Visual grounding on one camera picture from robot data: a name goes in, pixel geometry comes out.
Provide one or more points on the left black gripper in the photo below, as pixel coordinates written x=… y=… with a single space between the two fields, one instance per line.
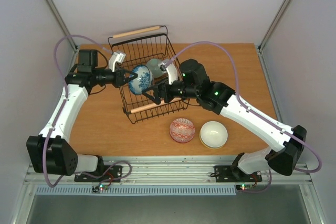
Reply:
x=119 y=80

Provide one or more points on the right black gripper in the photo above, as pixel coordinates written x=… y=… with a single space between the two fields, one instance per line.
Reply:
x=161 y=93

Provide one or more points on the blue floral bowl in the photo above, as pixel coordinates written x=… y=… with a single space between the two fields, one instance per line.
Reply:
x=142 y=81

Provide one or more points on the celadon green bowl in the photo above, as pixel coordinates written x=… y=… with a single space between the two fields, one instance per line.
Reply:
x=154 y=66

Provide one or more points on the red patterned bowl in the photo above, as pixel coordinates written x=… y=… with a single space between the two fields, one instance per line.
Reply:
x=182 y=130

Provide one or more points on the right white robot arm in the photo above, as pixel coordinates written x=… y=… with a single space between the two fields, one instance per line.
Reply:
x=285 y=143

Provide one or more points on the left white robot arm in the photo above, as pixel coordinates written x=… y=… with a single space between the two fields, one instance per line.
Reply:
x=50 y=151

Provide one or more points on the white yellow bowl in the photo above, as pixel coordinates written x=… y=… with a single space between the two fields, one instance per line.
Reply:
x=213 y=135

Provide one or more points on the left controller board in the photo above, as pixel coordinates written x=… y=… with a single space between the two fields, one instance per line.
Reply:
x=101 y=188

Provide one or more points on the controller board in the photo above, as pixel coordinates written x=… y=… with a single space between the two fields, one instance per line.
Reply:
x=101 y=188
x=245 y=187

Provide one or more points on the right controller board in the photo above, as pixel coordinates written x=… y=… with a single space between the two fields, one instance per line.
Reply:
x=245 y=187

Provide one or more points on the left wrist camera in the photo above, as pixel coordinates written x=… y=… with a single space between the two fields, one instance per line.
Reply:
x=116 y=57

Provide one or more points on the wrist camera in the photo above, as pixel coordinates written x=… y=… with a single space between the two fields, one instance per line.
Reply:
x=170 y=70
x=116 y=57

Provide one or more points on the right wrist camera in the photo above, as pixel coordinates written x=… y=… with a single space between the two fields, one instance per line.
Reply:
x=170 y=70

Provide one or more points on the black wire dish rack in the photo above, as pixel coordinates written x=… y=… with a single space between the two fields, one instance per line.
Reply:
x=140 y=47

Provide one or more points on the aluminium rail frame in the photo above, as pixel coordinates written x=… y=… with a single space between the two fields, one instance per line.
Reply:
x=176 y=170

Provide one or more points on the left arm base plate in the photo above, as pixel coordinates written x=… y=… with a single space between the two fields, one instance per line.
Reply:
x=116 y=172

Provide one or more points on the grey slotted cable duct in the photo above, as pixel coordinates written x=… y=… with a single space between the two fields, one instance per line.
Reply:
x=139 y=190

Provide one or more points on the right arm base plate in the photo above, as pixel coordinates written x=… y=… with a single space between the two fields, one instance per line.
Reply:
x=225 y=174

